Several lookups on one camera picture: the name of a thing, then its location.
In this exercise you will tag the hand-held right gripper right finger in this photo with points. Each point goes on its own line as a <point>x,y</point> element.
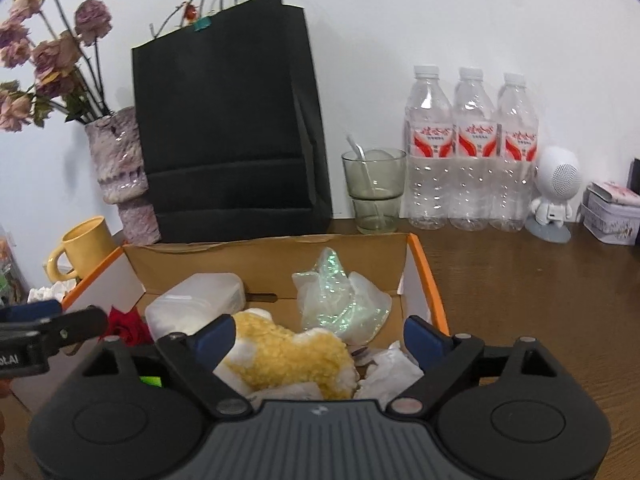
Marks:
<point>422,342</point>

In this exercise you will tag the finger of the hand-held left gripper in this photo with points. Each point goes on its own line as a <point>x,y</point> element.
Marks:
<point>30,311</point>

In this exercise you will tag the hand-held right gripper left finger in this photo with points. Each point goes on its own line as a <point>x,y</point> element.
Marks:
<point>215,340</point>

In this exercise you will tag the large white tissue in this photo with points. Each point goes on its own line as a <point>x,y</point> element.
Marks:
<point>392,372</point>

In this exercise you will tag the translucent plastic container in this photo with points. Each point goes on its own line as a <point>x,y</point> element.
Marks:
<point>195,300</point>

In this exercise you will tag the yellow and white plush toy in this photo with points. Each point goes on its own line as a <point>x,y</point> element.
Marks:
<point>285,355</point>

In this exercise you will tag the green tissue pack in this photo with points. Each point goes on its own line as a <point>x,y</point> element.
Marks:
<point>151,381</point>

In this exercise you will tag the red printed cardboard box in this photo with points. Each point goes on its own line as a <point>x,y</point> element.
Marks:
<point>200,265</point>

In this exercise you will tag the red artificial rose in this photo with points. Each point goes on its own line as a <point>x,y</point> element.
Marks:
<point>130,327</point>

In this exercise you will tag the iridescent plastic wrap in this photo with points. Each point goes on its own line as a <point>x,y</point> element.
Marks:
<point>335,300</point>

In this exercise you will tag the small crumpled white tissue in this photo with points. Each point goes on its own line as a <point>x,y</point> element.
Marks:
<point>52,291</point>

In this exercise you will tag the colourful packet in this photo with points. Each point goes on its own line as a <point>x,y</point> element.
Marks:
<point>10,270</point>

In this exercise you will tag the yellow mug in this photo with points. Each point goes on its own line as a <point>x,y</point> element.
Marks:
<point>90,247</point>

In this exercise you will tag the grey glass cup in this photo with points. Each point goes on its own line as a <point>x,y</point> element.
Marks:
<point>375,195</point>

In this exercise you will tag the purple speckled ceramic vase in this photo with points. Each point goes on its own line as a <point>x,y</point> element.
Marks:
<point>122,160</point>

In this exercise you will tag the clear water bottle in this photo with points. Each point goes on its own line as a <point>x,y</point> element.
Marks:
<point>475,160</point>
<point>517,160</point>
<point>429,160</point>

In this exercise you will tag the white plastic spoon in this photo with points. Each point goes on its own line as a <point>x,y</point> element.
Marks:
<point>357,150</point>

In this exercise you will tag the black paper bag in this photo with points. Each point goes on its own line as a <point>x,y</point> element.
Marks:
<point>225,135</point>

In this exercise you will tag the white robot speaker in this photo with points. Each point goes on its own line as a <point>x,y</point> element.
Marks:
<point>557,180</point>

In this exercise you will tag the floral tin box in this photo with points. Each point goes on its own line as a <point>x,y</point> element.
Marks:
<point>612,215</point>

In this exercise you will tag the dried pink rose bouquet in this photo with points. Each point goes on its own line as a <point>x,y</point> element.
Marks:
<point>92,17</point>

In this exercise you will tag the teal binder clip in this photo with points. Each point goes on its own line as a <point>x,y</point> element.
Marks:
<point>202,24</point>

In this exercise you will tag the small red charm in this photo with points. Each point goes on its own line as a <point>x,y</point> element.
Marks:
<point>190,12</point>

